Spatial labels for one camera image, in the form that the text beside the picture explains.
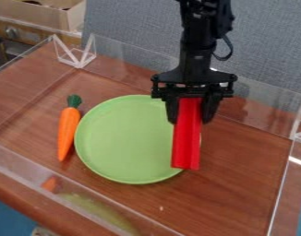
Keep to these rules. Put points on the orange toy carrot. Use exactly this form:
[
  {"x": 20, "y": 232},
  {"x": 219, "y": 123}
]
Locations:
[{"x": 68, "y": 121}]

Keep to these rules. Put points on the red plastic block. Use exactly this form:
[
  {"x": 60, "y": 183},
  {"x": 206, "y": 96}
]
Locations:
[{"x": 185, "y": 153}]

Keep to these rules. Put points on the clear acrylic enclosure wall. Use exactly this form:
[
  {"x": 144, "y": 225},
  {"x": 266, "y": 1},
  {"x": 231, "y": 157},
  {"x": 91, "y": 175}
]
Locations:
[{"x": 238, "y": 125}]

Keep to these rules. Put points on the clear acrylic corner bracket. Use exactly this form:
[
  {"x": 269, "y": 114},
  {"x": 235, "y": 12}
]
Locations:
[{"x": 76, "y": 57}]

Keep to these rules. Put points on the cardboard box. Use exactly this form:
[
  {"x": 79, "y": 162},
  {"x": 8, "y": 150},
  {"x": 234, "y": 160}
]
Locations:
[{"x": 57, "y": 14}]

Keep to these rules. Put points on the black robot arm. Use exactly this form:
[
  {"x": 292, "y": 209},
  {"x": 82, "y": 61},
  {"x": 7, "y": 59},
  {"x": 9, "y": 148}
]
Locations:
[{"x": 206, "y": 23}]

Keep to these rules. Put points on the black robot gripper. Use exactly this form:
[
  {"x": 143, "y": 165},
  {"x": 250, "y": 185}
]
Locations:
[{"x": 193, "y": 80}]

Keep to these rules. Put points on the wooden shelf with knob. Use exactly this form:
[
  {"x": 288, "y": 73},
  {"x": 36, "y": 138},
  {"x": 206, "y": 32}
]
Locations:
[{"x": 28, "y": 33}]

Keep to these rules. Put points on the green round plate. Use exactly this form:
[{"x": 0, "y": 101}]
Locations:
[{"x": 123, "y": 140}]

